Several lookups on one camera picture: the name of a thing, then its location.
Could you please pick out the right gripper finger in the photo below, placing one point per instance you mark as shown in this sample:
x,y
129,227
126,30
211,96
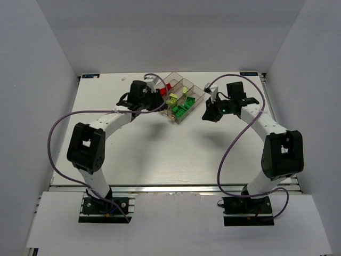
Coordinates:
x,y
211,104
211,114

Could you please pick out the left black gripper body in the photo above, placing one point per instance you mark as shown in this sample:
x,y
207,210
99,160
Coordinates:
x,y
155,99

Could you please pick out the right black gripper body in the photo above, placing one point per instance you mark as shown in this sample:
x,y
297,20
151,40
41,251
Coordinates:
x,y
211,111

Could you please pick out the red L lego stack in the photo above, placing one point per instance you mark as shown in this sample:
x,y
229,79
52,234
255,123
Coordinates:
x,y
164,90

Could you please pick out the small lime lego brick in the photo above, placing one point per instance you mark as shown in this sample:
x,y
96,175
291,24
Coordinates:
x,y
171,101

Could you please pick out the green lego from stack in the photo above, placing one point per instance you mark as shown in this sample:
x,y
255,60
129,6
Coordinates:
x,y
188,105

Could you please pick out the long green lego brick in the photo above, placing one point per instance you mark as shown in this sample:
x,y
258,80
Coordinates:
x,y
178,112

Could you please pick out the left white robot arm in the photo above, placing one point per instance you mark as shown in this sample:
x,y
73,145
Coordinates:
x,y
86,150

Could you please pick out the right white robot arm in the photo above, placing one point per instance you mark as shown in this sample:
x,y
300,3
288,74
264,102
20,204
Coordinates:
x,y
282,155

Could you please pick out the middle clear plastic bin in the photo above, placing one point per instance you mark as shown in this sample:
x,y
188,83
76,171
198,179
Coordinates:
x,y
179,92

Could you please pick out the clear plastic bin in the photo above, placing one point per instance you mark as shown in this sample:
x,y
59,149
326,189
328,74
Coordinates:
x,y
196,93
179,92
171,80

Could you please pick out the right blue label sticker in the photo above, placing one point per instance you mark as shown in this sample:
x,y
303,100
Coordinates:
x,y
249,73

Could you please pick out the blue label sticker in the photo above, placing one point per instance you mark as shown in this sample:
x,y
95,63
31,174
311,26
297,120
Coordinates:
x,y
90,76
249,73

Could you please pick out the far clear plastic bin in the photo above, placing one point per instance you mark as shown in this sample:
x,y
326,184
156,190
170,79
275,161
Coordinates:
x,y
171,80

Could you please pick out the near clear plastic bin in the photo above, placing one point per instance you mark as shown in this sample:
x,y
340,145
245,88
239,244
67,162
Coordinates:
x,y
196,93

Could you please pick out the left blue label sticker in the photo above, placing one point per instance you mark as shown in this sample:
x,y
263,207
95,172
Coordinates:
x,y
90,76

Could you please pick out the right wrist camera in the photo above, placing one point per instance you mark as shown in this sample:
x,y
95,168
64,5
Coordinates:
x,y
212,90

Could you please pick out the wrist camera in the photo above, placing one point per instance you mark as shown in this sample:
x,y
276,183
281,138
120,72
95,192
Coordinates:
x,y
212,90
151,82

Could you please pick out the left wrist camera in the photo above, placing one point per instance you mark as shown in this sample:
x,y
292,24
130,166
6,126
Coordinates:
x,y
151,82

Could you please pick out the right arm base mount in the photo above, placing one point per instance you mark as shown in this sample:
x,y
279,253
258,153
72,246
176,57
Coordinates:
x,y
246,212

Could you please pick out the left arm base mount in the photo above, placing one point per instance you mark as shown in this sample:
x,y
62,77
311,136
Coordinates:
x,y
95,210

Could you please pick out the aluminium front rail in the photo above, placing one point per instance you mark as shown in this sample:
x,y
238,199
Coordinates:
x,y
167,189

